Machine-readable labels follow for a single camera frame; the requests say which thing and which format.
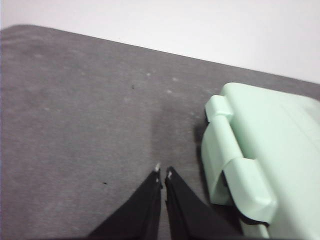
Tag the mint green hinged griddle cover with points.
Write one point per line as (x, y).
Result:
(287, 150)

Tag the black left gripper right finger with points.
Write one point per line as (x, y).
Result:
(190, 217)

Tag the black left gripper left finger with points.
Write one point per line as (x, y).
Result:
(140, 212)

